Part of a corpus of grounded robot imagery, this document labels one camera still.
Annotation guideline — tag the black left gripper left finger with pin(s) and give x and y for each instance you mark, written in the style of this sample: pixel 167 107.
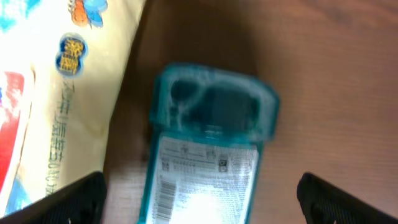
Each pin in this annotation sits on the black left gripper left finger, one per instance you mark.
pixel 81 202

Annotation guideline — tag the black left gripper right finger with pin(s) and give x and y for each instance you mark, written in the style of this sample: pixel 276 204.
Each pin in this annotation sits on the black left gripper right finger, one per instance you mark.
pixel 324 203

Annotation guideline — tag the teal mouthwash bottle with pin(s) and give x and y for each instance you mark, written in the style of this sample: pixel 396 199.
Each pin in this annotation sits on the teal mouthwash bottle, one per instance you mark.
pixel 209 130

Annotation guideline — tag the yellow snack chip bag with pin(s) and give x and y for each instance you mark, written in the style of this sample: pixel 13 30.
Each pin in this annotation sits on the yellow snack chip bag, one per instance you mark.
pixel 62 65

